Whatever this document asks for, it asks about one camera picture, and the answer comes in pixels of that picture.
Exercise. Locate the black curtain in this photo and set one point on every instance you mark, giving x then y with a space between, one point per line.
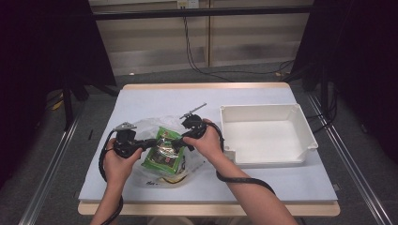
359 56
37 62

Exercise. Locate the white table mat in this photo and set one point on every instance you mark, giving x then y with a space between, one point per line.
281 184

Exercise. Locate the wooden table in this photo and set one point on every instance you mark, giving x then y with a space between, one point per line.
203 210

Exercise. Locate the small black stick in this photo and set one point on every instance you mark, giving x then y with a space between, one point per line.
90 134

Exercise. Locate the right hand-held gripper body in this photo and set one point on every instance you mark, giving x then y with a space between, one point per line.
195 126

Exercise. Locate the clear plastic bag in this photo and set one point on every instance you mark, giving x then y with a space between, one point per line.
144 128

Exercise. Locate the aluminium floor rail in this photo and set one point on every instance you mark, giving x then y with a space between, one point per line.
50 175
353 168

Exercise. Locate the white wall socket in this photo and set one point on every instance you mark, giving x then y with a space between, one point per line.
187 3

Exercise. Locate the black horizontal bar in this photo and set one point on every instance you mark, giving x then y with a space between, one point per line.
203 12

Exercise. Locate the yellow floor tape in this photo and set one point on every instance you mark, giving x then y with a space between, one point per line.
58 103

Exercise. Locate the white plastic tray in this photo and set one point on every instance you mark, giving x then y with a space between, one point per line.
259 137

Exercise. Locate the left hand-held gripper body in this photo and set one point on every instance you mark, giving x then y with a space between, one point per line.
126 143

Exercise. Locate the green snack packet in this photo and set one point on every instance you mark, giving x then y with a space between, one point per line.
161 159

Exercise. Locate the person's left hand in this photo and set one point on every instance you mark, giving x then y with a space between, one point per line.
117 170

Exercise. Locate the person's right hand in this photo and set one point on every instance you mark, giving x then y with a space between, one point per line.
209 143

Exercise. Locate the black metal stand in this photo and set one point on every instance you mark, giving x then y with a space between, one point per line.
68 106

